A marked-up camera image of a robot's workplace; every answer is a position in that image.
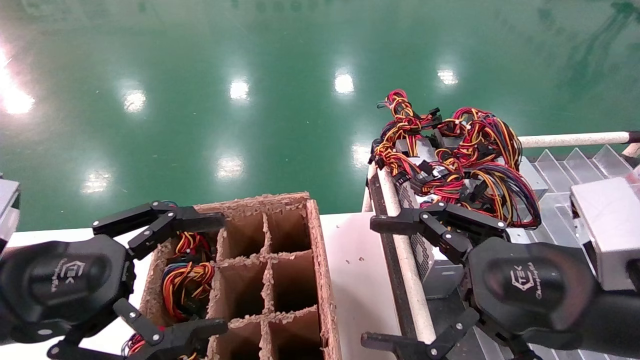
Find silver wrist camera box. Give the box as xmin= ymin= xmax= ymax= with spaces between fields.
xmin=0 ymin=178 xmax=22 ymax=251
xmin=570 ymin=175 xmax=640 ymax=291

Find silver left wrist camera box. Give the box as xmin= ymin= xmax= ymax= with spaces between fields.
xmin=0 ymin=178 xmax=22 ymax=251

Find silver power supply, red-yellow wires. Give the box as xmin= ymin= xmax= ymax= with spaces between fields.
xmin=370 ymin=89 xmax=443 ymax=173

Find dark grey power supply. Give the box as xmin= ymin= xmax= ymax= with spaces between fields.
xmin=434 ymin=131 xmax=458 ymax=151

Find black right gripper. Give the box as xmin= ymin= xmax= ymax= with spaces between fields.
xmin=360 ymin=201 xmax=598 ymax=360

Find multicoloured wire harness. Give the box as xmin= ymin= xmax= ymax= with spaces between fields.
xmin=440 ymin=106 xmax=549 ymax=201

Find white speckled frame pipe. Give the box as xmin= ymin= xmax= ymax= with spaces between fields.
xmin=376 ymin=166 xmax=437 ymax=346

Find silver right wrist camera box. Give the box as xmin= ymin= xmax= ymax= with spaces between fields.
xmin=570 ymin=175 xmax=640 ymax=291

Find silver power supply, black-blue wires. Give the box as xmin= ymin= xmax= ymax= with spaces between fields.
xmin=467 ymin=161 xmax=543 ymax=230

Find black frame strip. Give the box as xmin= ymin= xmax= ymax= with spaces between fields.
xmin=366 ymin=172 xmax=417 ymax=337

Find clear plastic divider tray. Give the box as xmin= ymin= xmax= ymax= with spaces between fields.
xmin=465 ymin=145 xmax=640 ymax=360

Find silver mesh-sided power supply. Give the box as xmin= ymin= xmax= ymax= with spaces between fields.
xmin=395 ymin=156 xmax=476 ymax=301

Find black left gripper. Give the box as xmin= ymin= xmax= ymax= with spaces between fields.
xmin=0 ymin=200 xmax=230 ymax=360

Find brown cardboard divider box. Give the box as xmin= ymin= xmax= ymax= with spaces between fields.
xmin=140 ymin=192 xmax=343 ymax=360

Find power supply with coloured wires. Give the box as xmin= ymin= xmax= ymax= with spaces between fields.
xmin=161 ymin=261 xmax=217 ymax=322
xmin=172 ymin=231 xmax=215 ymax=262
xmin=121 ymin=330 xmax=201 ymax=360

